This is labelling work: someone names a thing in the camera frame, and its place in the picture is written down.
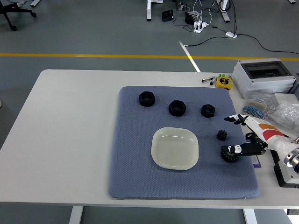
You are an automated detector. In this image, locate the large black hex nut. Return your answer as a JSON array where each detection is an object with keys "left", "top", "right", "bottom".
[
  {"left": 138, "top": 91, "right": 156, "bottom": 107},
  {"left": 169, "top": 100, "right": 187, "bottom": 117}
]

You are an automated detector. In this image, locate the white desk leg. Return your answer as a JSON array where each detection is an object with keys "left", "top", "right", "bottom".
[
  {"left": 146, "top": 0, "right": 164, "bottom": 21},
  {"left": 216, "top": 0, "right": 232, "bottom": 23}
]

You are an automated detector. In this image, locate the bag of blue resistor strips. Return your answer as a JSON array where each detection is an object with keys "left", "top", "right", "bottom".
[{"left": 242, "top": 92, "right": 278, "bottom": 123}]

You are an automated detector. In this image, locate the yellow tape measure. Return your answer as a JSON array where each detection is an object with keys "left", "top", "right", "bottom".
[{"left": 215, "top": 76, "right": 232, "bottom": 91}]

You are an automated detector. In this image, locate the purple-edged label card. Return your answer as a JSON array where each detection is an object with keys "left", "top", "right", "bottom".
[{"left": 251, "top": 153, "right": 262, "bottom": 169}]

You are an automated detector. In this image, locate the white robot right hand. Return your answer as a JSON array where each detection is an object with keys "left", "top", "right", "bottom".
[{"left": 221, "top": 113, "right": 299, "bottom": 162}]

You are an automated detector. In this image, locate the white cable bundle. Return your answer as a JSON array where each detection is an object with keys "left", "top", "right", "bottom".
[{"left": 192, "top": 0, "right": 214, "bottom": 25}]

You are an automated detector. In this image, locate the blue-grey textured mat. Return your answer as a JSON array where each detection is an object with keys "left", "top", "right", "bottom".
[{"left": 107, "top": 85, "right": 260, "bottom": 200}]

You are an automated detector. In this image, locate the grey electrical enclosure box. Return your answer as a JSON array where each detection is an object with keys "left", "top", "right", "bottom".
[{"left": 232, "top": 58, "right": 297, "bottom": 100}]

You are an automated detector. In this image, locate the small black hex nut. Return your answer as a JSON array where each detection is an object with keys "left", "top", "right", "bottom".
[{"left": 200, "top": 104, "right": 216, "bottom": 119}]

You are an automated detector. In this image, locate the long black floor cable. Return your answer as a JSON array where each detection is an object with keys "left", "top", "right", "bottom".
[{"left": 184, "top": 34, "right": 299, "bottom": 56}]

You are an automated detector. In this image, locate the large black bevel gear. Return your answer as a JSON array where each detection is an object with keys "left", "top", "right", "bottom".
[{"left": 220, "top": 149, "right": 239, "bottom": 164}]

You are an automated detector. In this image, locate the black power adapter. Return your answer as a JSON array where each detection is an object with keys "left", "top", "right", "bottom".
[
  {"left": 184, "top": 11, "right": 195, "bottom": 25},
  {"left": 162, "top": 9, "right": 174, "bottom": 22}
]

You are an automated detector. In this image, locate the white square dish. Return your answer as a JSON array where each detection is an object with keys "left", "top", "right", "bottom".
[{"left": 151, "top": 127, "right": 199, "bottom": 172}]

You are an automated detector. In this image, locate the white power strip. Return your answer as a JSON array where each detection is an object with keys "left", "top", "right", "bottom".
[{"left": 193, "top": 21, "right": 208, "bottom": 33}]

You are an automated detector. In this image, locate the clear bag of small parts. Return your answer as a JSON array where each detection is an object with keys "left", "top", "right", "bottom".
[{"left": 271, "top": 102, "right": 299, "bottom": 137}]

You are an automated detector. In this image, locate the white table leg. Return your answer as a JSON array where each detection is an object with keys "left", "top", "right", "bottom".
[
  {"left": 242, "top": 208, "right": 257, "bottom": 224},
  {"left": 69, "top": 206, "right": 84, "bottom": 224}
]

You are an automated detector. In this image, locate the black office chair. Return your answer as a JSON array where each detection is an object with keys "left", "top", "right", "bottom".
[{"left": 0, "top": 0, "right": 37, "bottom": 32}]

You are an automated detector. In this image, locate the flat white box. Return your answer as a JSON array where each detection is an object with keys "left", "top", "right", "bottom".
[{"left": 273, "top": 92, "right": 299, "bottom": 108}]

